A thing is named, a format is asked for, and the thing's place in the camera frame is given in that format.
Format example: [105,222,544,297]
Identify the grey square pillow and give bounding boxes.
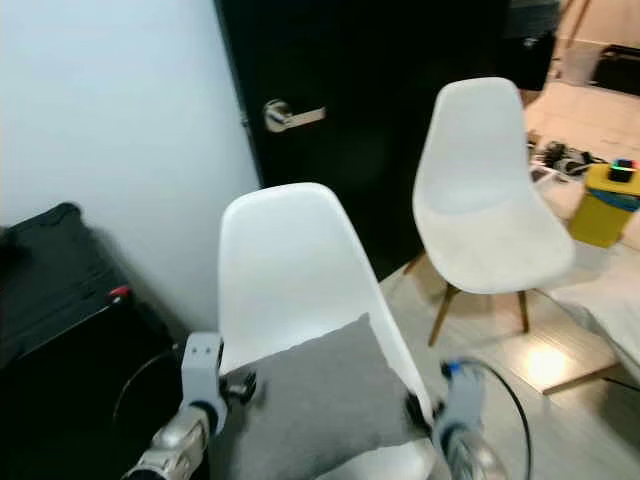
[210,314,431,480]

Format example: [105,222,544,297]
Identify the white plastic chair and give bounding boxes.
[217,182,443,480]

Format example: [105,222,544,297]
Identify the white chair with wooden legs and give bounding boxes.
[403,77,577,349]

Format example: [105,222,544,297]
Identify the black hard case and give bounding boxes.
[0,202,193,480]

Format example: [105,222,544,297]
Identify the yellow bin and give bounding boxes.
[566,162,640,250]

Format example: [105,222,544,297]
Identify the black device with coloured lights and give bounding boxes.
[607,157,639,184]

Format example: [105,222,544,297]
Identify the black door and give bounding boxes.
[214,0,561,280]

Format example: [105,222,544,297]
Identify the black storage box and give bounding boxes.
[591,44,640,99]

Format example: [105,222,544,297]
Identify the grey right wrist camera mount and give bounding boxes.
[436,359,493,453]

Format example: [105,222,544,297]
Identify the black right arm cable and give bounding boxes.
[478,358,534,480]

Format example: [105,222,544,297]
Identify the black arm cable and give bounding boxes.
[111,343,187,433]
[478,358,534,480]

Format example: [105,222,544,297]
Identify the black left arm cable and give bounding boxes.
[111,343,187,433]

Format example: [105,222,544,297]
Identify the silver door lever handle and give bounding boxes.
[263,98,328,135]

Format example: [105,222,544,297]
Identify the black cable bundle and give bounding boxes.
[527,139,603,182]

